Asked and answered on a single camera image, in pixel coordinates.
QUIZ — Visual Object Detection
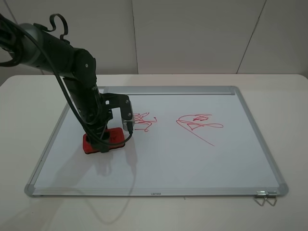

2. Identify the grey marker tray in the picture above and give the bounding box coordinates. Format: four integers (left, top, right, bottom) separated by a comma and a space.
101, 86, 235, 95

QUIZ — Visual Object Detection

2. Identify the left metal hanging hook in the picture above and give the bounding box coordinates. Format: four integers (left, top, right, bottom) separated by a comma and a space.
254, 191, 267, 206

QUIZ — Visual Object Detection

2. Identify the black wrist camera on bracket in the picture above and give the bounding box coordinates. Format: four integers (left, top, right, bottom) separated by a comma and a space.
101, 93, 135, 134

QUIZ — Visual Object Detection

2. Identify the black camera cable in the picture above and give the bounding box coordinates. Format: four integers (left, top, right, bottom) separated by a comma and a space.
0, 13, 134, 148

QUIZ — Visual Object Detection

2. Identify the white whiteboard with grey frame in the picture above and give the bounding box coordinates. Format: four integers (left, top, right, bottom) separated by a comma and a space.
25, 86, 289, 196

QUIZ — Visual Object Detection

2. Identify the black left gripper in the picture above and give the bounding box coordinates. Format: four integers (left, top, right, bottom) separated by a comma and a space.
76, 92, 112, 153

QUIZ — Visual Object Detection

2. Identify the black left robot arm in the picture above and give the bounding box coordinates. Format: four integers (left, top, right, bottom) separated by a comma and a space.
0, 14, 112, 154

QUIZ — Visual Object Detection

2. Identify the red whiteboard eraser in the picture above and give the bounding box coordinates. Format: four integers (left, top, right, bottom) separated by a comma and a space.
82, 128, 125, 154

